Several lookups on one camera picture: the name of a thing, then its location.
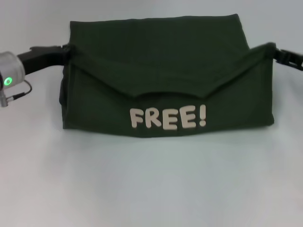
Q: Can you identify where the dark green t-shirt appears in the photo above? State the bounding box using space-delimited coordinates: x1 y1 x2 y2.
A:
58 13 276 138

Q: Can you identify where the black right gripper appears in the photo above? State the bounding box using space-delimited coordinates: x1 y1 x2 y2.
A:
272 44 303 71

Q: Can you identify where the left arm connector cable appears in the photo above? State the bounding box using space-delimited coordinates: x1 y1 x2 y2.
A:
0 80 33 108

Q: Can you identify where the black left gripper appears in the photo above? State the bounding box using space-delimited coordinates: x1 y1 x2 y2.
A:
17 44 72 76

